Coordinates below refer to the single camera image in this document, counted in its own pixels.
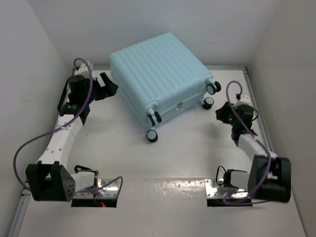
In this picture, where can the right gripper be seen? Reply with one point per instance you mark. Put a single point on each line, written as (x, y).
(221, 113)

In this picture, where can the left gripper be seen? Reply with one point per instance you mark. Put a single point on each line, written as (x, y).
(109, 90)

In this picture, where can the light blue suitcase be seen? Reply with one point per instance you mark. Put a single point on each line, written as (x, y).
(159, 74)

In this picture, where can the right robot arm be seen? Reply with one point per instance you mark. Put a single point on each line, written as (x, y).
(270, 175)

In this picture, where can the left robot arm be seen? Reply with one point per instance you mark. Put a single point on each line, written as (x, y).
(48, 178)

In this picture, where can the rear left suitcase wheel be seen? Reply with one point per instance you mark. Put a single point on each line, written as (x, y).
(208, 103)

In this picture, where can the suitcase wheel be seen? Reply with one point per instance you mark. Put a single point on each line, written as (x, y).
(208, 103)
(152, 136)

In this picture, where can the lid upper wheel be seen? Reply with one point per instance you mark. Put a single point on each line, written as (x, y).
(213, 88)

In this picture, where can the lid wheel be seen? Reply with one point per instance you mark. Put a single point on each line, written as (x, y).
(213, 88)
(153, 119)

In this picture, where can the lid lower wheel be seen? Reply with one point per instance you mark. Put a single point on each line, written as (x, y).
(153, 119)

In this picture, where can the front left suitcase wheel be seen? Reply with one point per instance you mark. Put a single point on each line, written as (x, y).
(152, 136)

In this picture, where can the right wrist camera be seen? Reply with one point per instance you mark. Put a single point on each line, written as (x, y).
(244, 100)

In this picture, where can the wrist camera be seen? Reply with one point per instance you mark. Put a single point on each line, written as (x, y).
(83, 70)
(244, 100)

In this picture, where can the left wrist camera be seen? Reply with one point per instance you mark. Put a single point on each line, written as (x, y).
(83, 70)

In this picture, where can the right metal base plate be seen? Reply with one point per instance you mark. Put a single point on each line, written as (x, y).
(214, 191)

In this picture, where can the metal base plate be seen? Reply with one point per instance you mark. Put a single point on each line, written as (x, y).
(214, 191)
(103, 189)

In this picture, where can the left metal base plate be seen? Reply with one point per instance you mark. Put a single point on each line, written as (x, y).
(103, 189)

